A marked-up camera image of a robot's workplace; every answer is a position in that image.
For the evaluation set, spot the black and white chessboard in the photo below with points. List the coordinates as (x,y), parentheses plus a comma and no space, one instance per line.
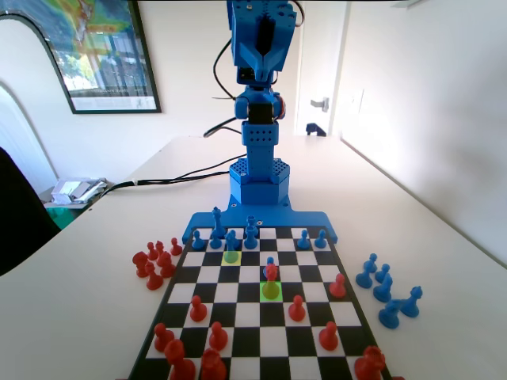
(253,316)

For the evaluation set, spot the black framed poster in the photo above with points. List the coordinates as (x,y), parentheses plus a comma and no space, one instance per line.
(79,23)

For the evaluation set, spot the pile of papers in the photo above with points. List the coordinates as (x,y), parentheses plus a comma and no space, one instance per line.
(75,189)

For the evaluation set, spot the red chess knight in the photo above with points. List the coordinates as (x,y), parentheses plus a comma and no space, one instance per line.
(370,364)
(139,264)

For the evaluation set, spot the red chess bishop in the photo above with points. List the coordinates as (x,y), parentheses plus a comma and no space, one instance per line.
(166,266)
(159,246)
(178,362)

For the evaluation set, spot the red chess king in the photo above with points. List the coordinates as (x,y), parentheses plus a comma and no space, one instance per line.
(213,366)

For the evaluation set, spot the white door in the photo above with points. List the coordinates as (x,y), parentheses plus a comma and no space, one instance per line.
(321,59)

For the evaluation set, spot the red chess pawn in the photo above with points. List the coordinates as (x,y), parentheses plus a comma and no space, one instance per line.
(218,338)
(296,310)
(328,338)
(153,279)
(151,252)
(197,310)
(175,247)
(337,287)
(162,339)

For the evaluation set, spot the blue chess knight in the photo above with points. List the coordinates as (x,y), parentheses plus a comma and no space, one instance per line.
(390,314)

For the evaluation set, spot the blue geared gripper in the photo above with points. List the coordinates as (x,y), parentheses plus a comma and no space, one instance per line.
(261,59)

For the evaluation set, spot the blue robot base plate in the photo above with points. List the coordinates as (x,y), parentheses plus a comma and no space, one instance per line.
(309,219)

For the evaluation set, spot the blue chess pawn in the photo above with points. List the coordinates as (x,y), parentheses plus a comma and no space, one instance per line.
(320,240)
(197,241)
(215,242)
(382,274)
(366,275)
(270,260)
(303,240)

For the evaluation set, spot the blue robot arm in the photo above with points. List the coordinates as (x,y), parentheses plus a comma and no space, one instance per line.
(259,158)

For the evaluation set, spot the small blue printed part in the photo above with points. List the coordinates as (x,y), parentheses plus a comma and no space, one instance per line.
(315,130)

